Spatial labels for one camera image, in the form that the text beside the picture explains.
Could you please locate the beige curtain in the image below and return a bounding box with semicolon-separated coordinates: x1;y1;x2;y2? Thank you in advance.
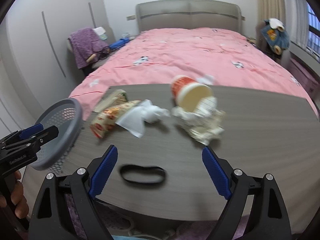
258;0;309;49

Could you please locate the lined paper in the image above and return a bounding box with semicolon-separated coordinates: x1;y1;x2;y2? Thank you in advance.
171;96;226;146

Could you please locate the person's left hand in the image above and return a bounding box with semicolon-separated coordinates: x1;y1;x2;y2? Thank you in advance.
11;170;29;219

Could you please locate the pink bed duvet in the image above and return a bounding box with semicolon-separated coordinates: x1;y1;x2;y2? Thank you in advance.
70;28;310;119

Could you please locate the blue box on nightstand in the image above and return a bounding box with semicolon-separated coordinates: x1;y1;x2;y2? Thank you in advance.
108;37;130;50

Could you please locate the wooden roller handle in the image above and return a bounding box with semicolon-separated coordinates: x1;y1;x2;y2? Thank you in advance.
86;54;97;63

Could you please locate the purple fluffy rug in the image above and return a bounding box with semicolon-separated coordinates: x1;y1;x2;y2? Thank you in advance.
64;194;251;240

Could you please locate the white wet wipes pack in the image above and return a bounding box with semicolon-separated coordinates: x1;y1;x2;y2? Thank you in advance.
93;27;107;41

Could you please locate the black rubber band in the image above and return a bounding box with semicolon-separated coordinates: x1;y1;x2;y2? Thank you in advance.
119;164;167;186

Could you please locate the window with bars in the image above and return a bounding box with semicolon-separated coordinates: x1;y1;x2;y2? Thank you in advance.
307;4;320;62

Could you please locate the white wardrobe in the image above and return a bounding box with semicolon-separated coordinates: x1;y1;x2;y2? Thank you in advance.
1;0;108;135

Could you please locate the blue denim jacket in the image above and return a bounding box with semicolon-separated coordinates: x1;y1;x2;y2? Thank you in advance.
260;18;290;55

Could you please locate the beige wall switch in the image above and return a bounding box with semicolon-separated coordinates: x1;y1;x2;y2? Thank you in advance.
126;15;136;21

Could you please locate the red white paper cup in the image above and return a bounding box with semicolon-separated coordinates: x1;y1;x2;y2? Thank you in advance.
170;75;213;112

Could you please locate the grey chair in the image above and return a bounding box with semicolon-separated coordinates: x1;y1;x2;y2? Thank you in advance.
67;26;116;71

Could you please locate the white knotted tissue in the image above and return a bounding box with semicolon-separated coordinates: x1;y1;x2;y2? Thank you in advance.
140;100;170;124

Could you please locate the grey upholstered headboard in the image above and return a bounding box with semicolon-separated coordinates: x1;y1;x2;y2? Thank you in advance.
136;0;243;34

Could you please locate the grey perforated trash basket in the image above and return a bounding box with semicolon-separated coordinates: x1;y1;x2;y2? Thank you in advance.
31;98;83;174

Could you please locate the red beige snack wrapper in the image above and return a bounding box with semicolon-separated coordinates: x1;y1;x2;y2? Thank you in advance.
89;100;141;139

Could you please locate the torn green white carton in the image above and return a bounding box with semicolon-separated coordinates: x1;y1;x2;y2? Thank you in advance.
93;89;127;113

